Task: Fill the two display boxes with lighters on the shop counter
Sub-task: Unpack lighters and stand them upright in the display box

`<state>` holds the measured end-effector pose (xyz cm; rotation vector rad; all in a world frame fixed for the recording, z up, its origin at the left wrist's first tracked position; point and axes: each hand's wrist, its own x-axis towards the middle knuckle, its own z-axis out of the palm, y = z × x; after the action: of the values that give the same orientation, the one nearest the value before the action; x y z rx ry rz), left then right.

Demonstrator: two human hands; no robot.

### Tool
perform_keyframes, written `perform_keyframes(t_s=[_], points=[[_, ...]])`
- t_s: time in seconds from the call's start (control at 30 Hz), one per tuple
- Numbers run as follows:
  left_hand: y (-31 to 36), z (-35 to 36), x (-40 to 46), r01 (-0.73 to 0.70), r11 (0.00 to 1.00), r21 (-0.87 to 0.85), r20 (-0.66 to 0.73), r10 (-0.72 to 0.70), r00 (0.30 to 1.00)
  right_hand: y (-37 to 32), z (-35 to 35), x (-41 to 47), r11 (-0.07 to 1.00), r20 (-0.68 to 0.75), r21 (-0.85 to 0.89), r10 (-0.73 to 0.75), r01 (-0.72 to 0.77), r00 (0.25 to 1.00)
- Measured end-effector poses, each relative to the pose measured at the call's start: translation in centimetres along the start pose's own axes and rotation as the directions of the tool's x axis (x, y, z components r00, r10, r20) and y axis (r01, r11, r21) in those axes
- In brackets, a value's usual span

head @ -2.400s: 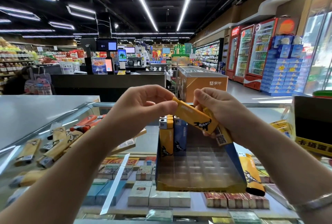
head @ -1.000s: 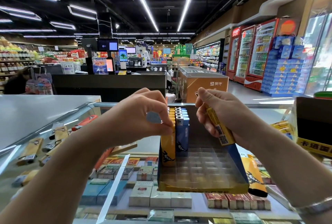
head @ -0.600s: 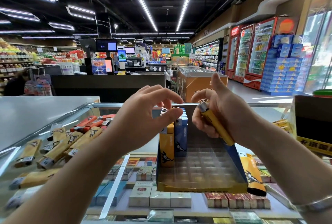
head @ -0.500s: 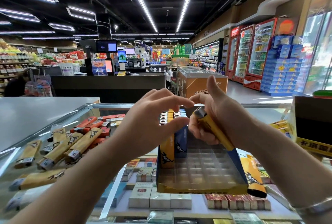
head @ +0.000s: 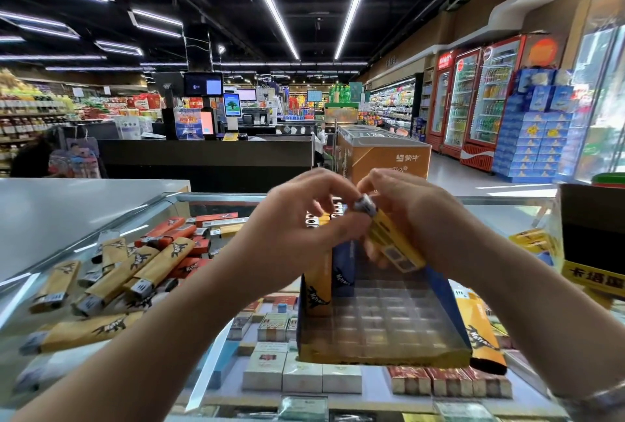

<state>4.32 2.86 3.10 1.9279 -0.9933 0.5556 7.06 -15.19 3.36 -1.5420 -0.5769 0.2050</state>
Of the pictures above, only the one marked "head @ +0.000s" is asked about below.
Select person's left hand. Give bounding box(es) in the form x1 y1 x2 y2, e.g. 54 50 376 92
234 168 373 289

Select person's right hand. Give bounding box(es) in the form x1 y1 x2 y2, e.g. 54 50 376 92
356 168 484 278

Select yellow patterned lighter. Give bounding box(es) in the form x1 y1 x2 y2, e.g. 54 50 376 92
303 214 334 317
354 197 427 274

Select blue yellow lighter display box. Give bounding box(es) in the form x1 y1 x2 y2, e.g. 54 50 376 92
298 207 473 369

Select pile of blue yellow lighters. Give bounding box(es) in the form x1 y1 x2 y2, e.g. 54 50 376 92
454 229 563 376

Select black yellow display box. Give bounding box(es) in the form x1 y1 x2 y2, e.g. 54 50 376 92
559 183 625 298

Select pile of yellow red lighters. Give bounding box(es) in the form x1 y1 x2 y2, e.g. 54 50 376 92
14 212 250 393

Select person's right forearm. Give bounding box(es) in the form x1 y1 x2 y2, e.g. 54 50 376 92
444 236 625 422

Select glass display case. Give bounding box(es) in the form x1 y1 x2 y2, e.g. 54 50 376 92
0 192 625 422

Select stack of blue cartons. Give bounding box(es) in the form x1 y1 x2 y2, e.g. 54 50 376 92
493 67 579 182

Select brown cardboard carton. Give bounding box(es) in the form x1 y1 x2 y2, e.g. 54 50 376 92
335 124 433 184

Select black checkout counter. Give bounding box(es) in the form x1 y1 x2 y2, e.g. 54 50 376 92
98 136 316 194

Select red drink fridge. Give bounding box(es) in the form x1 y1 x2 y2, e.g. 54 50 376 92
461 34 525 172
441 46 482 157
426 50 455 149

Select open refrigerated chiller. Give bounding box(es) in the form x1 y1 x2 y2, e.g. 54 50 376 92
363 72 423 135

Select row of cigarette packs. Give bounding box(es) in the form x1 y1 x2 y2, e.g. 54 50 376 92
210 294 514 422

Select blue poster screen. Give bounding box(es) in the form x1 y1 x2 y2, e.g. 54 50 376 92
174 107 204 141

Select black checkout monitor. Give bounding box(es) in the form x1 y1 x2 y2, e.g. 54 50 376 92
184 73 225 99

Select orange round sign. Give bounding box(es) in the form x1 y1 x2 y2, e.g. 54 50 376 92
522 34 564 69

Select glass entrance doors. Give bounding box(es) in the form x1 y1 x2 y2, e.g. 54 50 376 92
574 0 625 179

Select hanging plastic bags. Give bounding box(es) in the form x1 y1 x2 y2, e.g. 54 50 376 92
49 134 102 179

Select long ceiling light strip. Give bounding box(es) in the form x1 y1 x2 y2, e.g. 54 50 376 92
234 0 299 60
334 0 380 60

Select grocery rack with bottles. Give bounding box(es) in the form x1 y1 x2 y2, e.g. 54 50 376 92
0 70 70 179

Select silver bracelet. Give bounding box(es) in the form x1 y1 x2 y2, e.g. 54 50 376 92
561 382 625 422

